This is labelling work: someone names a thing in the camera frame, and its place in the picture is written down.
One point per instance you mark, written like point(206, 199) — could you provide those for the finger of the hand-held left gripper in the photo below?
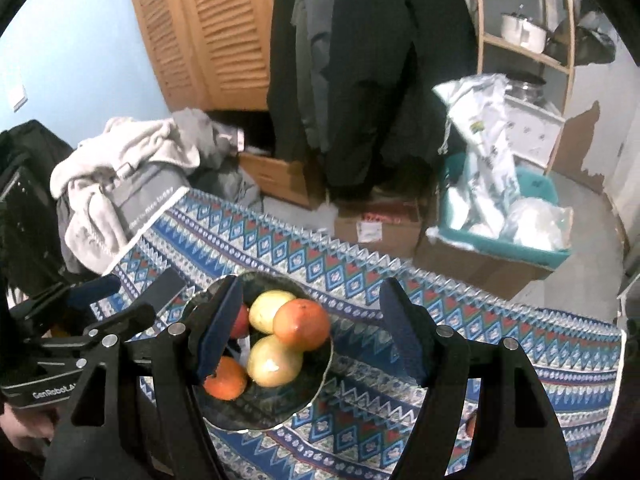
point(125, 317)
point(95, 287)

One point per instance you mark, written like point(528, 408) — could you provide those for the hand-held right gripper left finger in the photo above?
point(220, 330)

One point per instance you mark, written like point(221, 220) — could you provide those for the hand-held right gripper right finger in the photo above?
point(405, 335)

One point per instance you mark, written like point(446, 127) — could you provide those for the red apple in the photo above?
point(241, 322)

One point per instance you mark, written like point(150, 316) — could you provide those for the yellow-green mango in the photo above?
point(275, 362)
point(265, 310)

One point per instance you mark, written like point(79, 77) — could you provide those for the small orange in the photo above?
point(227, 380)

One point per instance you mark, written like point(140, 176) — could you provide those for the large red-orange grapefruit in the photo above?
point(302, 325)

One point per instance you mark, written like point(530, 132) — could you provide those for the scalloped glass bowl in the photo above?
point(280, 405)

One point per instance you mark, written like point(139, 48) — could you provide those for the person's left hand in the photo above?
point(17, 430)

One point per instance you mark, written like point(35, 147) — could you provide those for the black smartphone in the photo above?
point(165, 287)

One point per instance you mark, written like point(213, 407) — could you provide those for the blue patterned tablecloth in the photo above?
point(375, 270)

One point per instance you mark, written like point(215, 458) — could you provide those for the pile of grey clothes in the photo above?
point(95, 210)

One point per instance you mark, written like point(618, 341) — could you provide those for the small labelled cardboard box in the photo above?
point(395, 240)

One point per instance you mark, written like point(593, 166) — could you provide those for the grey fabric bag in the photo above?
point(145, 190)

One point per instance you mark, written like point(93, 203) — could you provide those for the teal plastic bin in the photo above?
point(530, 255)

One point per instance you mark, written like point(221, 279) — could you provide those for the clear plastic bag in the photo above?
point(535, 220)

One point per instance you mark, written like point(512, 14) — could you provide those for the white printed plastic bag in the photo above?
point(485, 160)

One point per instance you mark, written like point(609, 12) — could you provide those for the grey garment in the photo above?
point(220, 135)

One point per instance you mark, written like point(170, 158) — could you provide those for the white drawer cabinet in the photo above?
point(535, 135)

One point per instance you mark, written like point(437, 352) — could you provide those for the black hanging coat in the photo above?
point(390, 85)

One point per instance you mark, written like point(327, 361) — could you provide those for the metal pot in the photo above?
point(525, 92)

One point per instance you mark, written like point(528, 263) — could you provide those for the wooden louvered door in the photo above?
point(215, 35)

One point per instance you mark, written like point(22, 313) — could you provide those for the dark grey hanging jacket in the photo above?
point(300, 60)

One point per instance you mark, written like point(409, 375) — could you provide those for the wooden shelf rack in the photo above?
point(478, 20)

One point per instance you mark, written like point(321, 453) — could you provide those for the white cooking pot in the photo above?
point(522, 32)

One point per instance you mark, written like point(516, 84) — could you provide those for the black plastic bag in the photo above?
point(590, 40)

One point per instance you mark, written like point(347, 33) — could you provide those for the white wall switch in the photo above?
point(19, 97)

